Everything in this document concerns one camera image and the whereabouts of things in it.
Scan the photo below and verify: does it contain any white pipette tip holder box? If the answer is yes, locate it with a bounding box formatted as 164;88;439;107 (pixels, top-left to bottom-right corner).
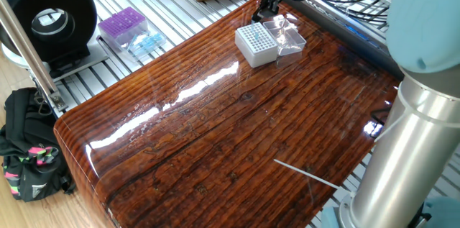
234;22;280;69

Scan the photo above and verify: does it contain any black cable with metal connector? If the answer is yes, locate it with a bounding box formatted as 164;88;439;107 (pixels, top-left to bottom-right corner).
369;107;393;128

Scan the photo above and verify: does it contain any purple pipette tip box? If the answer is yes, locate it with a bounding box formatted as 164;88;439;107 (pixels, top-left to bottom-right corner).
97;6;149;47

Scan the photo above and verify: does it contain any glossy brown wooden board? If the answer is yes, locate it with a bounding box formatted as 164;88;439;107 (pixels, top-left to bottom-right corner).
53;0;402;228

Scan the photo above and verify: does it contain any black backpack with pink marks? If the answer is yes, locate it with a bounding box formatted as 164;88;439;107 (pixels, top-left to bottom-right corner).
0;87;76;203

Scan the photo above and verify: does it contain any clear plastic holder lid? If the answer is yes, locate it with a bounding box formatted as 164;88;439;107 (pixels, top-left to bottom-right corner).
262;14;308;57

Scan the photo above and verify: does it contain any grey metal fan plate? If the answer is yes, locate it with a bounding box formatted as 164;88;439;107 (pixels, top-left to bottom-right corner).
1;37;109;81

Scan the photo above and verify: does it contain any slanted aluminium profile bar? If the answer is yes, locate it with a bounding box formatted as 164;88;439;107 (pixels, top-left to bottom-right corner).
0;0;69;112

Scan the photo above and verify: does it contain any large blue pipette tip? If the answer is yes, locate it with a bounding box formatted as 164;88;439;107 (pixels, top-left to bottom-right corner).
132;40;159;55
134;35;161;45

